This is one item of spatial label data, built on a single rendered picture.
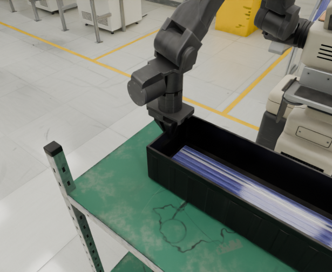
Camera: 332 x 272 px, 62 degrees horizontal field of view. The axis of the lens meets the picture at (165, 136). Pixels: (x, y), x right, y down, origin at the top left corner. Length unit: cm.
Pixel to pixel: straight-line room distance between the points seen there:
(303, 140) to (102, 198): 79
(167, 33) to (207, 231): 43
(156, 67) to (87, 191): 36
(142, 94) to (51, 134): 201
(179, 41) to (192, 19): 5
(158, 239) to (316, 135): 74
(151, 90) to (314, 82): 62
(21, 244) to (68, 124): 110
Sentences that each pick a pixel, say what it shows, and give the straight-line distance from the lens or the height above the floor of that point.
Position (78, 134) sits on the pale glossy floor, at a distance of 243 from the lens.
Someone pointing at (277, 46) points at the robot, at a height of 113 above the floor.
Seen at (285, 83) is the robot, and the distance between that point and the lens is 151.
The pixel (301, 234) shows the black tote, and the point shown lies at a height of 107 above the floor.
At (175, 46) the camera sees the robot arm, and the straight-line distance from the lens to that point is 54.
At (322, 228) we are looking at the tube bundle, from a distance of 67.
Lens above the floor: 151
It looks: 41 degrees down
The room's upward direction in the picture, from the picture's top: straight up
